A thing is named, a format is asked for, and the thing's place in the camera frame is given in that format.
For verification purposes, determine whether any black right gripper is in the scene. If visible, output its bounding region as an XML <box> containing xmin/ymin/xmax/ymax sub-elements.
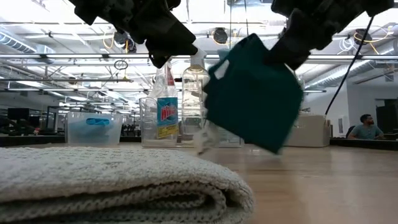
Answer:
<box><xmin>264</xmin><ymin>0</ymin><xmax>368</xmax><ymax>71</ymax></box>

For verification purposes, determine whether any grey waffle-weave towel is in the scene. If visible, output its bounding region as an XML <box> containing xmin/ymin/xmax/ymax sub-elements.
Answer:
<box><xmin>0</xmin><ymin>146</ymin><xmax>256</xmax><ymax>224</ymax></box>

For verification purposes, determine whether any blue-capped clear bottle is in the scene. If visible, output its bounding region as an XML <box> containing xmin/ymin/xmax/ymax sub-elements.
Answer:
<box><xmin>216</xmin><ymin>48</ymin><xmax>233</xmax><ymax>62</ymax></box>

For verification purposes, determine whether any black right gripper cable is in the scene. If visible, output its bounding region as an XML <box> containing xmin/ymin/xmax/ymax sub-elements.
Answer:
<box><xmin>325</xmin><ymin>15</ymin><xmax>376</xmax><ymax>116</ymax></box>

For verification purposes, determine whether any Windex spray bottle red trigger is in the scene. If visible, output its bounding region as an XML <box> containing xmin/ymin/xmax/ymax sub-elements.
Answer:
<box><xmin>149</xmin><ymin>60</ymin><xmax>180</xmax><ymax>147</ymax></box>

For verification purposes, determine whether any dark green cloth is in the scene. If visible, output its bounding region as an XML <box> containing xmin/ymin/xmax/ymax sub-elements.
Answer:
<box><xmin>203</xmin><ymin>33</ymin><xmax>304</xmax><ymax>155</ymax></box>

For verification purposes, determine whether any large clear plastic bin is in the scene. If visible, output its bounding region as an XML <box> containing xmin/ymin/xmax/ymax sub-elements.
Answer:
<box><xmin>139</xmin><ymin>96</ymin><xmax>243</xmax><ymax>149</ymax></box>

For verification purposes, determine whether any small frosted plastic bin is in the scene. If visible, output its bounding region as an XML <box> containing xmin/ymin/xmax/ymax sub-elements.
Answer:
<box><xmin>64</xmin><ymin>111</ymin><xmax>124</xmax><ymax>147</ymax></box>

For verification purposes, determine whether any person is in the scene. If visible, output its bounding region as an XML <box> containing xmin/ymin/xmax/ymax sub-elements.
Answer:
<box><xmin>347</xmin><ymin>114</ymin><xmax>385</xmax><ymax>140</ymax></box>

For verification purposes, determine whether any black ceiling cable reel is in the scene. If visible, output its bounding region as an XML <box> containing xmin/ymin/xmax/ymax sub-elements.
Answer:
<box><xmin>125</xmin><ymin>39</ymin><xmax>137</xmax><ymax>54</ymax></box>
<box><xmin>354</xmin><ymin>28</ymin><xmax>373</xmax><ymax>46</ymax></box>
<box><xmin>213</xmin><ymin>27</ymin><xmax>228</xmax><ymax>45</ymax></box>

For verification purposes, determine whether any grey plastic bin with handle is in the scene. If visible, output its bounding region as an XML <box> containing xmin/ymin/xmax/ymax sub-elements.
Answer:
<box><xmin>284</xmin><ymin>114</ymin><xmax>331</xmax><ymax>147</ymax></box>

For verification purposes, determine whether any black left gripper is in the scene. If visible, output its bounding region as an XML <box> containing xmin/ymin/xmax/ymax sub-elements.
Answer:
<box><xmin>102</xmin><ymin>0</ymin><xmax>200</xmax><ymax>69</ymax></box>

